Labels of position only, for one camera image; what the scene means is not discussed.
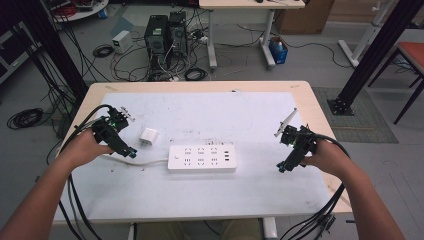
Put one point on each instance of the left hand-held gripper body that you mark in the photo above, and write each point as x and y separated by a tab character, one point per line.
107	128

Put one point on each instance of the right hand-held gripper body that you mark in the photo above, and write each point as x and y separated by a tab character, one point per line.
301	140

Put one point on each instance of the person's left hand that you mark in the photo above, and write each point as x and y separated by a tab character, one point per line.
83	148

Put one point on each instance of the person's right hand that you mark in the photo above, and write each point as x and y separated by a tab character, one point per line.
330	158

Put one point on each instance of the white charger adapter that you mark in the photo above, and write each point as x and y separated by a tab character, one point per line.
149	136

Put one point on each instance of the grey floor mat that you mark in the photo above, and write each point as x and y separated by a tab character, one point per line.
363	123

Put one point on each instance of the white table leg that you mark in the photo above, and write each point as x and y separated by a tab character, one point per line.
270	228

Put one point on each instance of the white power strip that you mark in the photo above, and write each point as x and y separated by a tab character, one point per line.
201	158

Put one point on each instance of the white table mat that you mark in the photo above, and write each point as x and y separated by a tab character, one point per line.
206	120

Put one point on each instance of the white power supply box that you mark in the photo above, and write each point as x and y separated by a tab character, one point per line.
121	40

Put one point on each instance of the blue storage box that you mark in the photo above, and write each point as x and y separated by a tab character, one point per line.
278	53

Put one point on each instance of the large black computer tower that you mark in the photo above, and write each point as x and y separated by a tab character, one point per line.
156	40

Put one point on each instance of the black metal stand with base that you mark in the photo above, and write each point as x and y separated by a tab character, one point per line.
376	50

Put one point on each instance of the slim black computer tower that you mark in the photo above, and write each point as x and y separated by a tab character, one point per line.
178	33

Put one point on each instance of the white metal stand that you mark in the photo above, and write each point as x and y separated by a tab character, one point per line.
365	36

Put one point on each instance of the round white table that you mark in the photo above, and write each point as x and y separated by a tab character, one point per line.
83	8

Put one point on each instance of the brown cardboard box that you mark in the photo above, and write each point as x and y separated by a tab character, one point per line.
305	16

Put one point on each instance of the red-topped stool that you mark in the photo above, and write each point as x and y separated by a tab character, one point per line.
415	53

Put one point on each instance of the white-legged wooden desk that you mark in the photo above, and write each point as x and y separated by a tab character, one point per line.
250	4

